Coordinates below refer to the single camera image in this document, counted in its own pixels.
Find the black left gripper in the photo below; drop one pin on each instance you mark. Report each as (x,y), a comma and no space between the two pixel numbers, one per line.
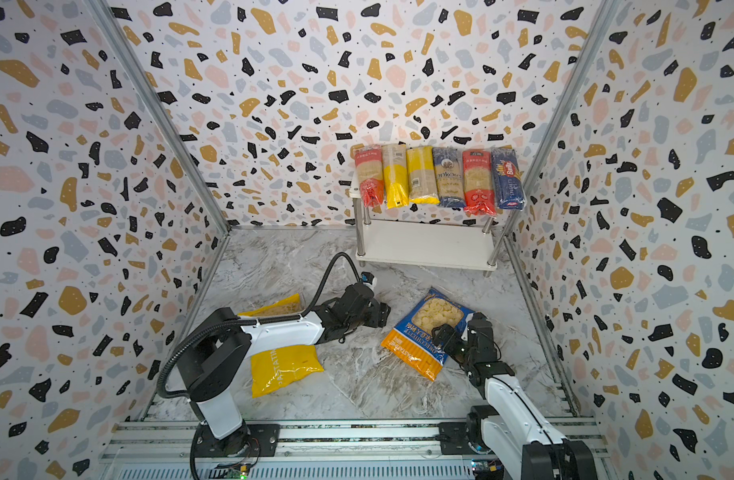
(379,314)

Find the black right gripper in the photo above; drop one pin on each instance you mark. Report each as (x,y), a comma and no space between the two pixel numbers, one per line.
(454,339)

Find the blue orange orecchiette bag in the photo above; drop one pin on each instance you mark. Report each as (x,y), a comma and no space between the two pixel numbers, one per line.
(411,339)

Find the yellow pasta bag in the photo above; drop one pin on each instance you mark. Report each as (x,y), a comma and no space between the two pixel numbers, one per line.
(276,369)

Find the yellow spaghetti pack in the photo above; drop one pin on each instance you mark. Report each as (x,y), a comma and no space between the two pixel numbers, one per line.
(422,177)

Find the red spaghetti pack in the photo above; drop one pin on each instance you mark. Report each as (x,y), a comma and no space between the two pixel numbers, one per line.
(478,183)
(369,170)

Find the blue Barilla spaghetti pack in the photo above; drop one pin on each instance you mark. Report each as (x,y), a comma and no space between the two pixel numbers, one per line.
(509,192)

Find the yellow spaghetti pack barcode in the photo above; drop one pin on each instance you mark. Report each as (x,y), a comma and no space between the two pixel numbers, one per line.
(395,174)

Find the dark blue clear spaghetti pack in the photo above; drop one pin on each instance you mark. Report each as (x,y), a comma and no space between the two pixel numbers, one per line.
(449,177)

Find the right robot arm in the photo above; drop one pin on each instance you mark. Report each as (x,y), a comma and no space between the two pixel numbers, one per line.
(508,426)

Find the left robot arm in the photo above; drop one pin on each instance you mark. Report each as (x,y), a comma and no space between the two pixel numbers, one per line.
(210,357)

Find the white two-tier shelf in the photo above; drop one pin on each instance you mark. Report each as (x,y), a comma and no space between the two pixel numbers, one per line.
(425,244)

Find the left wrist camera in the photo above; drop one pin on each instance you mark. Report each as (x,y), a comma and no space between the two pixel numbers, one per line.
(368,279)

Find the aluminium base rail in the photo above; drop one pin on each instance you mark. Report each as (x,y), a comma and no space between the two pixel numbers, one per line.
(313,449)

